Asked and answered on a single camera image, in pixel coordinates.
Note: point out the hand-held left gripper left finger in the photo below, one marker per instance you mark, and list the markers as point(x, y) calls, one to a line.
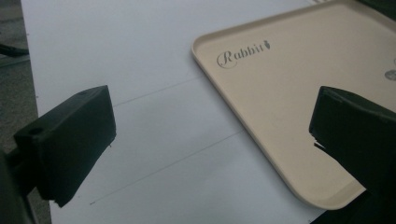
point(67, 143)

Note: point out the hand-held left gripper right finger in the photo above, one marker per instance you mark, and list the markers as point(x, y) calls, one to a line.
point(355, 133)

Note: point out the beige plastic tray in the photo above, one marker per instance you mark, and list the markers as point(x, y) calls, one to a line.
point(280, 99)

